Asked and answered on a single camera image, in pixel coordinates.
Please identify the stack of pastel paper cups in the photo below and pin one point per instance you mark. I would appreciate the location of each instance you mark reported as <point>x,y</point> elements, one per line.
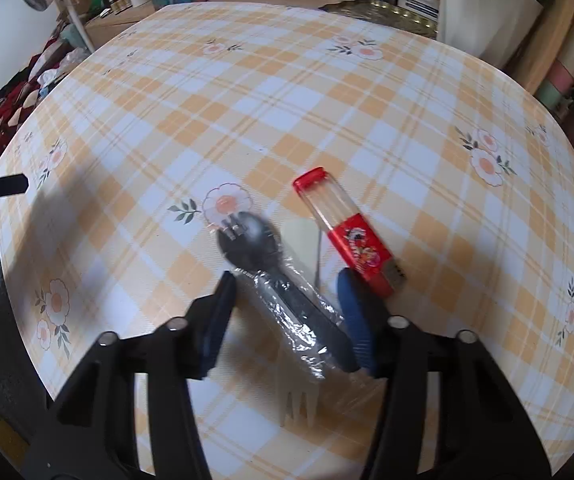
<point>567,60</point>

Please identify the red clear stick packet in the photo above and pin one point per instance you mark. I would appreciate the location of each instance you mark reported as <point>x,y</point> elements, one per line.
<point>362,247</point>

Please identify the row of small bottles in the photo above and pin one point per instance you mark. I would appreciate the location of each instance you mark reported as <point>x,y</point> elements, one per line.
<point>119,2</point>

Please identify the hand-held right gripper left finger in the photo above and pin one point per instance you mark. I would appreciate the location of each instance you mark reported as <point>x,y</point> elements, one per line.
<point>219,320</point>

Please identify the white flower pot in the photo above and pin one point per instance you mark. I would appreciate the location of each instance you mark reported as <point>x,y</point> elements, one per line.
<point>487,20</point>

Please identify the red white checked blanket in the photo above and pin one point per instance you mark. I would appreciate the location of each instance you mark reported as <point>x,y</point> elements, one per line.
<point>12,105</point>

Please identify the wooden sideboard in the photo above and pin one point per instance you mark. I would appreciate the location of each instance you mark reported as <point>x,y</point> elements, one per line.
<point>112,22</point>

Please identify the black spork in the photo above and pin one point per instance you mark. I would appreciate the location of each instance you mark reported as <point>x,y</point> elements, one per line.
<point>247,245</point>

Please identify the gold leaf tray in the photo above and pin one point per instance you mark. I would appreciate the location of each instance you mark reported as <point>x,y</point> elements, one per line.
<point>382,12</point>

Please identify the wooden shelf unit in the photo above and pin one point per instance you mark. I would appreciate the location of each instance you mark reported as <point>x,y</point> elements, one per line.
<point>547,50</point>

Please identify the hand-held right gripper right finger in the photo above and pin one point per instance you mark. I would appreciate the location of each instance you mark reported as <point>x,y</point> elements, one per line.
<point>354,310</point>

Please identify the clear plastic fork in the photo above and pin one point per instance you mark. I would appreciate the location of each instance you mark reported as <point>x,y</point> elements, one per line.
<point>297,395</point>

